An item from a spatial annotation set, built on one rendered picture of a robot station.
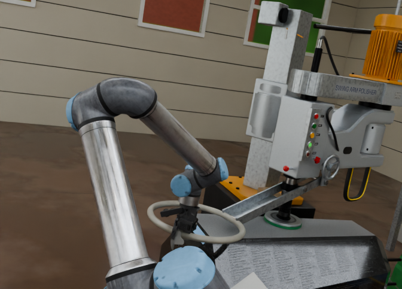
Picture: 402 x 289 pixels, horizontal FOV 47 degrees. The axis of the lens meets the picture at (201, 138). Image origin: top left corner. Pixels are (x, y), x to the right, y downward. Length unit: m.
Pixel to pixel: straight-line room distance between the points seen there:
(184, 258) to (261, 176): 2.12
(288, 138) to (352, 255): 0.75
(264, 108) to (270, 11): 0.64
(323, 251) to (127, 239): 1.52
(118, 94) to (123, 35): 6.78
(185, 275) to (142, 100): 0.54
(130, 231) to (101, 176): 0.18
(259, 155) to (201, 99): 5.48
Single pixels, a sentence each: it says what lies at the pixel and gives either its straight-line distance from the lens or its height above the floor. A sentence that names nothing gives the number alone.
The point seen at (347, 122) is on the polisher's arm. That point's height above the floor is 1.42.
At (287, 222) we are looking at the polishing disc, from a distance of 2.66.
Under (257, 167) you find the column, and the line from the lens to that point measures 3.31.
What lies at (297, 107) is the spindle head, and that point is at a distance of 2.51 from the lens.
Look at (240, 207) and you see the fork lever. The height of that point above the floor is 0.90.
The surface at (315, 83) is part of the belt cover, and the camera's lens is 2.47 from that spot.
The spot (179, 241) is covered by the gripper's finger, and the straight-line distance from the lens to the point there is 2.04.
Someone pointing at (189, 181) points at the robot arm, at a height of 1.19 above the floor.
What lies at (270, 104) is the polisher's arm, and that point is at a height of 1.41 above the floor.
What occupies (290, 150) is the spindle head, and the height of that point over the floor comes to 1.24.
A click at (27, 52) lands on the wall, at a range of 8.03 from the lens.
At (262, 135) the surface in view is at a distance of 3.20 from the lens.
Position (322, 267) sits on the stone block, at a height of 0.68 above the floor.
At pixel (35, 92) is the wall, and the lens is 8.10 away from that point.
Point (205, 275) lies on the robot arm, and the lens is 1.20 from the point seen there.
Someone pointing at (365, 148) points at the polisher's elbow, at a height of 1.26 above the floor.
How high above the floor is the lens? 1.71
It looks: 11 degrees down
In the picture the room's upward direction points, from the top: 10 degrees clockwise
